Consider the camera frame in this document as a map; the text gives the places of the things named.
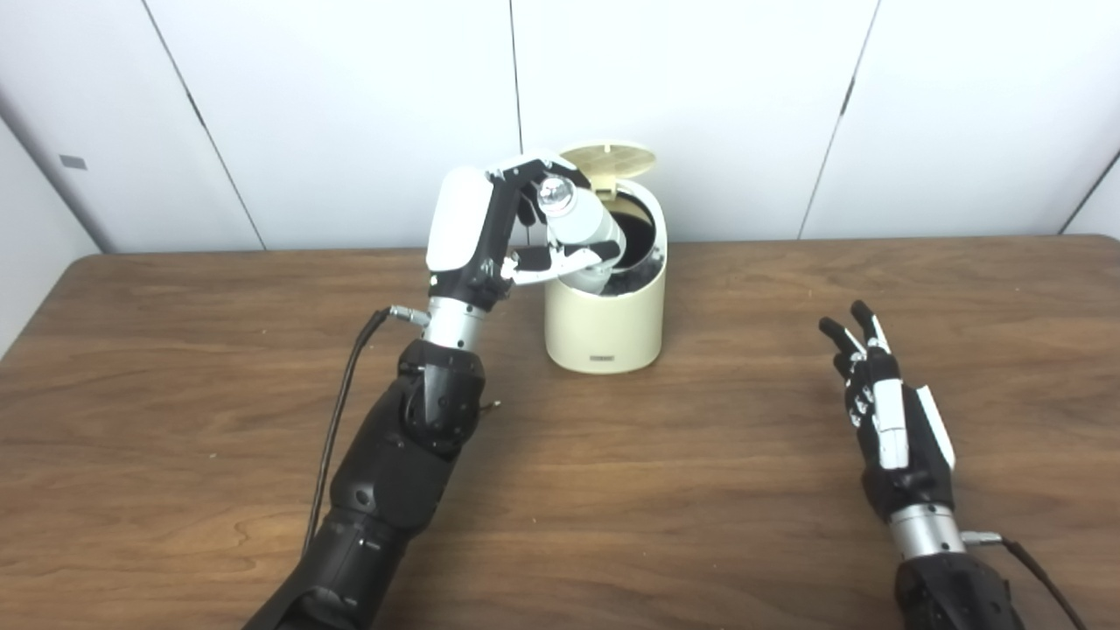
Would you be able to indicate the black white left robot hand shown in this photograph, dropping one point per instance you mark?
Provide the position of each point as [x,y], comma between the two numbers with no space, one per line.
[459,219]

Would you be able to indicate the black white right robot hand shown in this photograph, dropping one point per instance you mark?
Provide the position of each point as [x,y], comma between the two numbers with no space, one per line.
[892,429]

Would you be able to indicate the small white plastic bottle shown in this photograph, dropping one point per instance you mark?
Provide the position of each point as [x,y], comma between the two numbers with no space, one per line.
[586,223]

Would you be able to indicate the round cream bin lid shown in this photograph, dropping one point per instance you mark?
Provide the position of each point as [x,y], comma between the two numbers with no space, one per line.
[617,162]

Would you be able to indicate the cream-colored bin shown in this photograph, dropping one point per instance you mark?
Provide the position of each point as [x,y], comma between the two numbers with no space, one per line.
[604,328]

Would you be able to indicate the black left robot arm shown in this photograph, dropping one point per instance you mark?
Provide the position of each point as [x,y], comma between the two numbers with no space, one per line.
[394,472]

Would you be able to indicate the black bin liner bag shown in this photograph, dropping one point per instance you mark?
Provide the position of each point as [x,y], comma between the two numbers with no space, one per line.
[634,280]

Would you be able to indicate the small grey wall label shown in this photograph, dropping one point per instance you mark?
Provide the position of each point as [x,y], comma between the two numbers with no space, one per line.
[73,162]

